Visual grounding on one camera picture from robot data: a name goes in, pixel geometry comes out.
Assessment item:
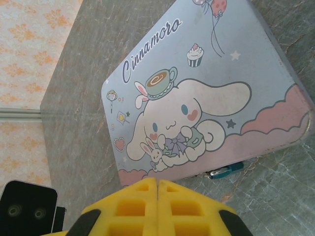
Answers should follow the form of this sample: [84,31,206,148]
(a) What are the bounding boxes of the aluminium frame post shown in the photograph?
[0,107,43,121]

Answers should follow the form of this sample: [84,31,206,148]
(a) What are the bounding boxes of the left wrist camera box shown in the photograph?
[0,180,59,236]

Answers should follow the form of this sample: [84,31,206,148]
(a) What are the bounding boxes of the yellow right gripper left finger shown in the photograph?
[65,177,159,236]

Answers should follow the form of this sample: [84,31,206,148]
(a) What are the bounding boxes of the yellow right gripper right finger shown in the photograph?
[158,179,250,236]

